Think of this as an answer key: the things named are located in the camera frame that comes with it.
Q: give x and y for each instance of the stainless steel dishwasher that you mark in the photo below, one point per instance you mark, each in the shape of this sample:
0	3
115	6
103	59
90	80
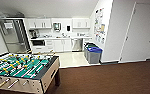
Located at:
76	45

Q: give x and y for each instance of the grey bin green lid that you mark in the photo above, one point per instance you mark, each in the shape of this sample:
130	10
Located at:
87	50

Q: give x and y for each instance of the white sink base cabinet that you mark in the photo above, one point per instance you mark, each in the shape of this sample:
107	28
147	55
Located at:
62	45

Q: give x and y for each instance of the grey bin blue lid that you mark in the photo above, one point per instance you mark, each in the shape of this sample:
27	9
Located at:
94	55

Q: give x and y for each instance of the notice board with posters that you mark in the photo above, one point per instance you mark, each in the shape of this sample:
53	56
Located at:
100	25

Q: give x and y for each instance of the wide white bottom drawer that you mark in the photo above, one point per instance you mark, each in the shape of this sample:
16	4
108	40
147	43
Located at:
38	49

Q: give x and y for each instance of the wide white upper cabinet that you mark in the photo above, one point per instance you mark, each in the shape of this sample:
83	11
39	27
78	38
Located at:
39	23

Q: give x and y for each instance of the green foosball table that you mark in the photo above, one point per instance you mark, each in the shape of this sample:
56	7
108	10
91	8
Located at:
24	66

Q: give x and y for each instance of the stainless steel refrigerator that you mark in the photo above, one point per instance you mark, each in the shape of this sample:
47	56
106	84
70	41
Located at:
12	35

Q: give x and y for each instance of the white room door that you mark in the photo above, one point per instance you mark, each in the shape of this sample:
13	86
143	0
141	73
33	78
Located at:
141	31

